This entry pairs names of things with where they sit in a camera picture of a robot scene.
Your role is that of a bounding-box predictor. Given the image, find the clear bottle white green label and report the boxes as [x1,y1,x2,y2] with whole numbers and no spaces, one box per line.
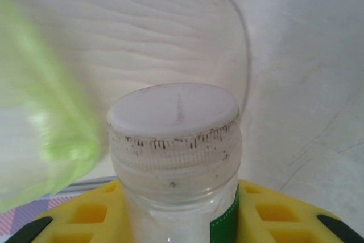
[106,82,242,243]

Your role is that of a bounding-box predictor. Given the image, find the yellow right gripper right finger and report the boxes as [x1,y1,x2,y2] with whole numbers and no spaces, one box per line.
[237,179,364,243]

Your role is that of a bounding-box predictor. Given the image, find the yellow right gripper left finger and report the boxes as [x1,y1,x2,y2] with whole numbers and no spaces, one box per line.
[8,179,134,243]

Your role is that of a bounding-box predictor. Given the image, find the light green bucket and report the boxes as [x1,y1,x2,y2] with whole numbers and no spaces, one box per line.
[0,0,101,214]

